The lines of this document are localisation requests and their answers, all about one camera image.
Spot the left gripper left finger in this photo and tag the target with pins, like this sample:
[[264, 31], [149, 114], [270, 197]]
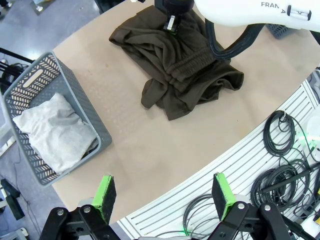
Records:
[[106, 200]]

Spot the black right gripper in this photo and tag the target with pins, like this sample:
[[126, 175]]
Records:
[[178, 6]]

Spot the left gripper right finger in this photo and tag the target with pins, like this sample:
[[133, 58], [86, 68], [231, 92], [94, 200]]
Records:
[[221, 197]]

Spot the dark brown shorts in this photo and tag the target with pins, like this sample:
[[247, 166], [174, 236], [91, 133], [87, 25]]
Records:
[[175, 75]]

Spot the light grey garment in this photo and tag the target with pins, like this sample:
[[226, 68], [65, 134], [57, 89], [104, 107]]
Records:
[[55, 130]]

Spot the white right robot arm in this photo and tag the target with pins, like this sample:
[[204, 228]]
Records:
[[237, 12]]

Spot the grey plastic lattice basket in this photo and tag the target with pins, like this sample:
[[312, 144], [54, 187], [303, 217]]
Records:
[[280, 31], [80, 105]]

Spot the white device with green light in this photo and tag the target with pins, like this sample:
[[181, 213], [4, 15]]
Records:
[[313, 127]]

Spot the black floor bracket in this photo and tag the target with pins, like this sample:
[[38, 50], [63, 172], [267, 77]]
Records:
[[10, 197]]

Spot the black camera tripod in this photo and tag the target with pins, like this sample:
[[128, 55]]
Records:
[[17, 55]]

